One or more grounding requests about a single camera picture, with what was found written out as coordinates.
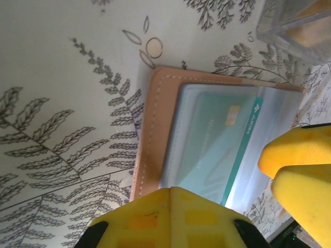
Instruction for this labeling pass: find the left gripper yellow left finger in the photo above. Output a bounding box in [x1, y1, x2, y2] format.
[77, 187, 172, 248]

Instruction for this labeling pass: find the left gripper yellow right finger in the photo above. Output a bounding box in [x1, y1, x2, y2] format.
[171, 187, 270, 248]

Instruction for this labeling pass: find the teal credit card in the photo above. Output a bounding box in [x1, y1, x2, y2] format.
[178, 92, 265, 206]

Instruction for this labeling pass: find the brown leather card holder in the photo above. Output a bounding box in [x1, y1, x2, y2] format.
[130, 66, 306, 208]

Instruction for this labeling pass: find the clear acrylic box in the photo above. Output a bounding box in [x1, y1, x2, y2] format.
[255, 0, 331, 64]

